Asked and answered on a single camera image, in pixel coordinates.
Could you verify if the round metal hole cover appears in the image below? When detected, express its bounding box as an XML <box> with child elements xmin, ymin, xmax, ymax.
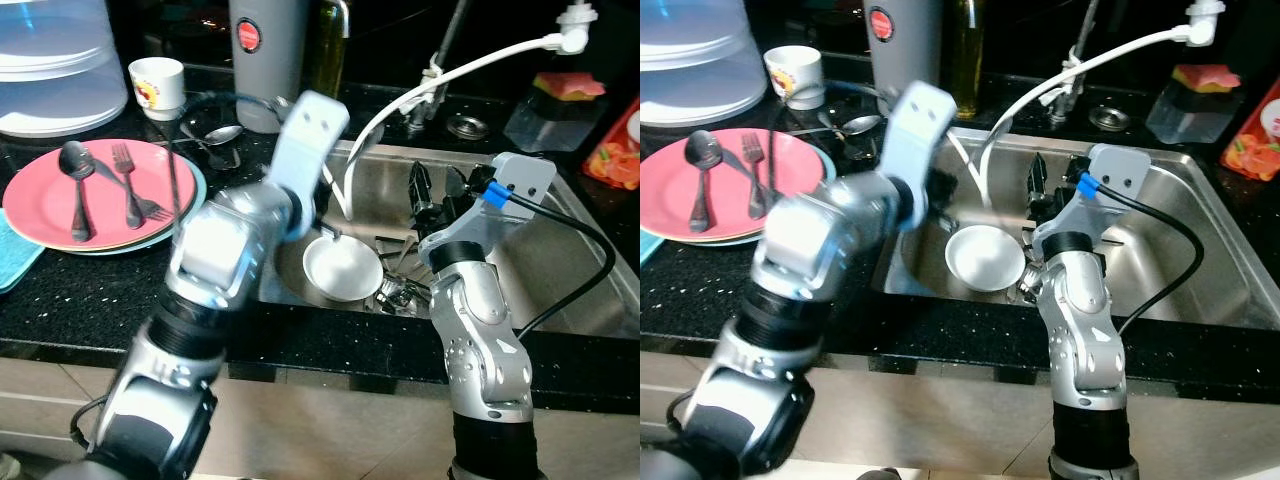
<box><xmin>1088</xmin><ymin>103</ymin><xmax>1131</xmax><ymax>133</ymax></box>
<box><xmin>447</xmin><ymin>113</ymin><xmax>491</xmax><ymax>141</ymax></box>

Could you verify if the metal faucet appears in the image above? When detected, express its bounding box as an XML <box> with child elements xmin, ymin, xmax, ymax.
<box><xmin>1040</xmin><ymin>0</ymin><xmax>1101</xmax><ymax>126</ymax></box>
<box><xmin>405</xmin><ymin>0</ymin><xmax>471</xmax><ymax>136</ymax></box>

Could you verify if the steel cutlery piece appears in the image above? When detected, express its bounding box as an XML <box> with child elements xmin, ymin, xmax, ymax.
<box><xmin>1015</xmin><ymin>255</ymin><xmax>1051</xmax><ymax>306</ymax></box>
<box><xmin>375</xmin><ymin>235</ymin><xmax>433</xmax><ymax>316</ymax></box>

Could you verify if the steel bowl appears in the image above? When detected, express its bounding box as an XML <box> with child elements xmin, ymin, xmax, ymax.
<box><xmin>945</xmin><ymin>223</ymin><xmax>1028</xmax><ymax>294</ymax></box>
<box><xmin>302</xmin><ymin>228</ymin><xmax>384</xmax><ymax>304</ymax></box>

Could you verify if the stainless steel sink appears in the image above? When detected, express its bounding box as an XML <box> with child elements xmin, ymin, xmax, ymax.
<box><xmin>880</xmin><ymin>125</ymin><xmax>1280</xmax><ymax>331</ymax></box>
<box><xmin>258</xmin><ymin>140</ymin><xmax>641</xmax><ymax>341</ymax></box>

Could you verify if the olive oil bottle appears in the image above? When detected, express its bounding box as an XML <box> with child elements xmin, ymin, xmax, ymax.
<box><xmin>950</xmin><ymin>0</ymin><xmax>986</xmax><ymax>93</ymax></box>
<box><xmin>305</xmin><ymin>0</ymin><xmax>351</xmax><ymax>101</ymax></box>

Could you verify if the pink and yellow sponge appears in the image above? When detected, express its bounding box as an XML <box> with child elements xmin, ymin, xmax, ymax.
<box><xmin>1170</xmin><ymin>63</ymin><xmax>1243</xmax><ymax>94</ymax></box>
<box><xmin>533</xmin><ymin>72</ymin><xmax>607</xmax><ymax>103</ymax></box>

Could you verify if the red peach soap bottle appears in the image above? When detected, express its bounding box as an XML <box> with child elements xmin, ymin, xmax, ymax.
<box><xmin>583</xmin><ymin>98</ymin><xmax>641</xmax><ymax>191</ymax></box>
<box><xmin>1220</xmin><ymin>80</ymin><xmax>1280</xmax><ymax>181</ymax></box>

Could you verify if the grey tumbler with red label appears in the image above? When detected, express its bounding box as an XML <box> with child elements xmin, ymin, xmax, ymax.
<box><xmin>866</xmin><ymin>0</ymin><xmax>946</xmax><ymax>96</ymax></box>
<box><xmin>228</xmin><ymin>0</ymin><xmax>311</xmax><ymax>134</ymax></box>

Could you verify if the shiny steel spoon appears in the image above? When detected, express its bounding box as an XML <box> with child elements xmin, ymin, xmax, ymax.
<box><xmin>820</xmin><ymin>113</ymin><xmax>886</xmax><ymax>141</ymax></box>
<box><xmin>180</xmin><ymin>125</ymin><xmax>244</xmax><ymax>151</ymax></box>

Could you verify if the white faucet filter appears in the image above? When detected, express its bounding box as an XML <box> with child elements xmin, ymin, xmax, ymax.
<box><xmin>555</xmin><ymin>0</ymin><xmax>601</xmax><ymax>56</ymax></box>
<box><xmin>1185</xmin><ymin>0</ymin><xmax>1229</xmax><ymax>48</ymax></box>

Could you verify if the pink plate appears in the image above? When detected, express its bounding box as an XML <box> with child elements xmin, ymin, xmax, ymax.
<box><xmin>2</xmin><ymin>138</ymin><xmax>199</xmax><ymax>251</ymax></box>
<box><xmin>640</xmin><ymin>128</ymin><xmax>826</xmax><ymax>241</ymax></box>

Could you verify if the dark metal spoon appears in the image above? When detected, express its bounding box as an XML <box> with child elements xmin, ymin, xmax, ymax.
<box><xmin>685</xmin><ymin>130</ymin><xmax>723</xmax><ymax>229</ymax></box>
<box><xmin>58</xmin><ymin>140</ymin><xmax>98</xmax><ymax>244</ymax></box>

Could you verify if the white printed cup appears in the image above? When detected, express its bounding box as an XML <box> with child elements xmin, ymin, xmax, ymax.
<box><xmin>763</xmin><ymin>45</ymin><xmax>826</xmax><ymax>111</ymax></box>
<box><xmin>128</xmin><ymin>57</ymin><xmax>187</xmax><ymax>122</ymax></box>

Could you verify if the translucent plastic food cover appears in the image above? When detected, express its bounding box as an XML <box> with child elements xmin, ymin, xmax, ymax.
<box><xmin>640</xmin><ymin>0</ymin><xmax>769</xmax><ymax>129</ymax></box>
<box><xmin>0</xmin><ymin>0</ymin><xmax>129</xmax><ymax>139</ymax></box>

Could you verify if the beige cabinet door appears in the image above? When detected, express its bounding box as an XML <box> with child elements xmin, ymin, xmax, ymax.
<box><xmin>1130</xmin><ymin>395</ymin><xmax>1280</xmax><ymax>480</ymax></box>
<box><xmin>535</xmin><ymin>400</ymin><xmax>641</xmax><ymax>480</ymax></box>
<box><xmin>0</xmin><ymin>356</ymin><xmax>456</xmax><ymax>480</ymax></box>
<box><xmin>640</xmin><ymin>352</ymin><xmax>1056</xmax><ymax>480</ymax></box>

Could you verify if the metal fork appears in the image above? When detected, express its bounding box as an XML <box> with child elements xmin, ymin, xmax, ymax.
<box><xmin>718</xmin><ymin>150</ymin><xmax>791</xmax><ymax>206</ymax></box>
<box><xmin>110</xmin><ymin>143</ymin><xmax>151</xmax><ymax>231</ymax></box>
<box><xmin>92</xmin><ymin>163</ymin><xmax>173</xmax><ymax>219</ymax></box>
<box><xmin>740</xmin><ymin>133</ymin><xmax>769</xmax><ymax>219</ymax></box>

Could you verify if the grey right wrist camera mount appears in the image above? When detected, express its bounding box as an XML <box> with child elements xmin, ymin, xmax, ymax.
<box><xmin>1030</xmin><ymin>143</ymin><xmax>1153</xmax><ymax>256</ymax></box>
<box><xmin>417</xmin><ymin>152</ymin><xmax>557</xmax><ymax>271</ymax></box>

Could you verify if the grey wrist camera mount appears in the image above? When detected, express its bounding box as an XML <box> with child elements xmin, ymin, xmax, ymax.
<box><xmin>268</xmin><ymin>90</ymin><xmax>351</xmax><ymax>226</ymax></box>
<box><xmin>417</xmin><ymin>152</ymin><xmax>557</xmax><ymax>271</ymax></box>
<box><xmin>880</xmin><ymin>80</ymin><xmax>961</xmax><ymax>216</ymax></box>
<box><xmin>1030</xmin><ymin>143</ymin><xmax>1153</xmax><ymax>256</ymax></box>

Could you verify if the white curved hose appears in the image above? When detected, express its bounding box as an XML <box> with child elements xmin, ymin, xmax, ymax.
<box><xmin>975</xmin><ymin>25</ymin><xmax>1201</xmax><ymax>206</ymax></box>
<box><xmin>343</xmin><ymin>30</ymin><xmax>576</xmax><ymax>221</ymax></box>

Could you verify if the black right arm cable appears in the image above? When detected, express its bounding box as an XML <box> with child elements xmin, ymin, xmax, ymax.
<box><xmin>1078</xmin><ymin>175</ymin><xmax>1206</xmax><ymax>336</ymax></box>
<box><xmin>483</xmin><ymin>185</ymin><xmax>616</xmax><ymax>341</ymax></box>

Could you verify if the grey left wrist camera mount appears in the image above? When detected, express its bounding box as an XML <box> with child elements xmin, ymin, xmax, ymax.
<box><xmin>880</xmin><ymin>80</ymin><xmax>961</xmax><ymax>216</ymax></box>
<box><xmin>268</xmin><ymin>90</ymin><xmax>351</xmax><ymax>226</ymax></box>

